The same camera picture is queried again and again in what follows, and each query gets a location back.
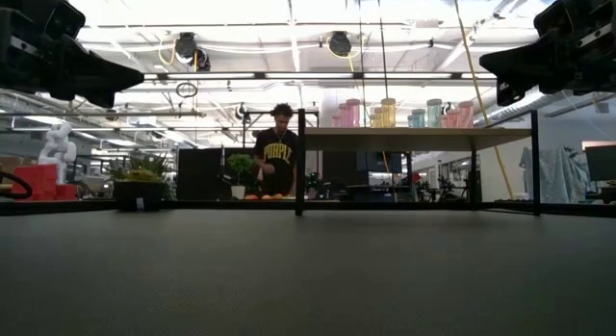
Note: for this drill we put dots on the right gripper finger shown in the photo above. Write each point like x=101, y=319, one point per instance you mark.
x=520, y=61
x=507, y=93

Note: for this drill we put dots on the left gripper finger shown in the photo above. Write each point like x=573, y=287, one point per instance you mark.
x=108, y=97
x=82, y=66

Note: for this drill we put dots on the blue medicine bottle white cap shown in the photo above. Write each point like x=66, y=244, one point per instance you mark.
x=434, y=113
x=418, y=119
x=410, y=121

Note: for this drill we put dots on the pink medicine bottle white cap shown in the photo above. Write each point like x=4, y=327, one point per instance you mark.
x=342, y=117
x=353, y=114
x=335, y=121

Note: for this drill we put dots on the wooden shelf black legs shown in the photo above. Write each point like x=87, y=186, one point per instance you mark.
x=409, y=138

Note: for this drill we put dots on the light blue cloth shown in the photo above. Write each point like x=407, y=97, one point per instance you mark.
x=553, y=174

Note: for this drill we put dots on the potted succulent plant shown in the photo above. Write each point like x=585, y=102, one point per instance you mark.
x=139, y=194

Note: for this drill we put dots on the dark monitor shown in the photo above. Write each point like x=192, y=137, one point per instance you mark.
x=601, y=162

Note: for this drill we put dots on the red boxes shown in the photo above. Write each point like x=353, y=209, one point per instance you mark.
x=38, y=179

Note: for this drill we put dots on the black cabinet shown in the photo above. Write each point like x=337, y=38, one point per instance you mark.
x=202, y=174

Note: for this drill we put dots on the small tree white pot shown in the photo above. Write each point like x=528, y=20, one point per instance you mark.
x=239, y=163

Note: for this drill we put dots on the person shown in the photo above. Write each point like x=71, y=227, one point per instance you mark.
x=276, y=158

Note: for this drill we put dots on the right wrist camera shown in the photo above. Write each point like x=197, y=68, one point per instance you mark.
x=563, y=16

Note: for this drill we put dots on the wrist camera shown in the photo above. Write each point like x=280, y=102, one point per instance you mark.
x=43, y=13
x=563, y=16

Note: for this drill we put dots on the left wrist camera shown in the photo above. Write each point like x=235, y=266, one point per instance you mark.
x=43, y=13

